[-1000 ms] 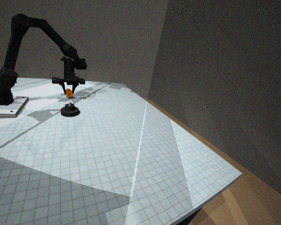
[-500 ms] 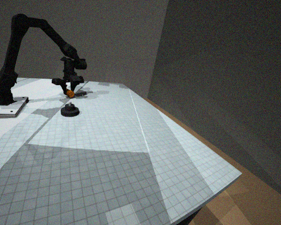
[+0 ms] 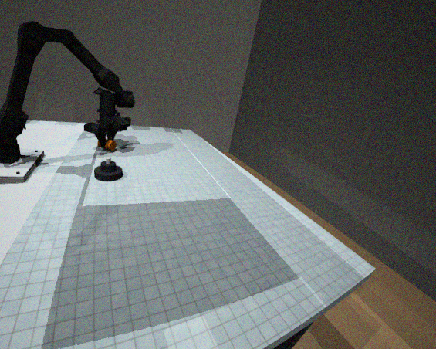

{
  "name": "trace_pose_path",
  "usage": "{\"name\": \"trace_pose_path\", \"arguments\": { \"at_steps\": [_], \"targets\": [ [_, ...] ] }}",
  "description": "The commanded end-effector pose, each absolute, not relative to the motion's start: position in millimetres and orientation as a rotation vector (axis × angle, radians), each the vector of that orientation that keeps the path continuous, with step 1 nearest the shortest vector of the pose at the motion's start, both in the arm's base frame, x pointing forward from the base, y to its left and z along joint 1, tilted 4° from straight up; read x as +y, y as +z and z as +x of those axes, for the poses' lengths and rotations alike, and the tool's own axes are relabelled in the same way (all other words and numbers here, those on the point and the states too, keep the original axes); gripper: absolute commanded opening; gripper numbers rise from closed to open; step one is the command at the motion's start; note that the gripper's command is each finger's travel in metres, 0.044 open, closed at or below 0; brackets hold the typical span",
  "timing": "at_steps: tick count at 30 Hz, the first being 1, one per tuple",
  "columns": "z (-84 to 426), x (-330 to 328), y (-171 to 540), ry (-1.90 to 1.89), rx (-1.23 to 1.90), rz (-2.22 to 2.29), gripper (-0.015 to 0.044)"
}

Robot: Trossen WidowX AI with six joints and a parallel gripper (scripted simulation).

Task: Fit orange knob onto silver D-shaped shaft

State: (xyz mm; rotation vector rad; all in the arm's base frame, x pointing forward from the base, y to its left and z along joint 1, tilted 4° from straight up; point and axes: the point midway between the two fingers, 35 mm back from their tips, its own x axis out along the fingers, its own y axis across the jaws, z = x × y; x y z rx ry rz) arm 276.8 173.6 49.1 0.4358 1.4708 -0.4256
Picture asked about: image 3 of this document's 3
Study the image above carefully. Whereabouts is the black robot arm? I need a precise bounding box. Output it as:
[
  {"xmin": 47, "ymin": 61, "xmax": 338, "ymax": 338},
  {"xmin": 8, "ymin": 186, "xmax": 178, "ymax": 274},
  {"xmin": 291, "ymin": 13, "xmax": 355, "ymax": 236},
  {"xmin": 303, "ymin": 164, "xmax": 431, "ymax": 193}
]
[{"xmin": 0, "ymin": 21, "xmax": 135, "ymax": 164}]

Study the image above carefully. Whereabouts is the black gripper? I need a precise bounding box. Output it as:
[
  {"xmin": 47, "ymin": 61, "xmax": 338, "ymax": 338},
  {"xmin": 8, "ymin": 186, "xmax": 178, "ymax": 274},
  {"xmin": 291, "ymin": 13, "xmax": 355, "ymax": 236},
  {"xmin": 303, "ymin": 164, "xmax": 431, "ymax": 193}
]
[{"xmin": 83, "ymin": 107, "xmax": 118, "ymax": 148}]

